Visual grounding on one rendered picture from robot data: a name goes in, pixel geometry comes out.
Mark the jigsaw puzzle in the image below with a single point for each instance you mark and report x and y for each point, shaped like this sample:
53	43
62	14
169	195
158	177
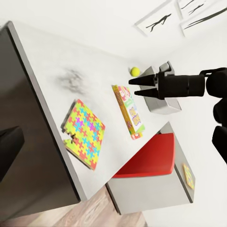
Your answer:
188	176
88	133

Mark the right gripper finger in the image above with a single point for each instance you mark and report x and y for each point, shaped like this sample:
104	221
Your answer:
149	80
152	92

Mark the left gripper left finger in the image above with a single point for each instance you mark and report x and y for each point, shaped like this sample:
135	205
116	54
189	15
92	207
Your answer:
11	142

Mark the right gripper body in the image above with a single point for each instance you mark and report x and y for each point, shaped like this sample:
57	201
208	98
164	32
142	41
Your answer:
172	86

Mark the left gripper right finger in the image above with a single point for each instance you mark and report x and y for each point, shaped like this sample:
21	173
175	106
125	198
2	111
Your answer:
220	141

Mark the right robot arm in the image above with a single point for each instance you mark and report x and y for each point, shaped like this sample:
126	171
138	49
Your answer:
169	85

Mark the tennis ball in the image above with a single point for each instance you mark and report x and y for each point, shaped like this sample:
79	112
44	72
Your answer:
135	72

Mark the board game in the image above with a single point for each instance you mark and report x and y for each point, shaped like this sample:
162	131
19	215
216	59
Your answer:
129	111

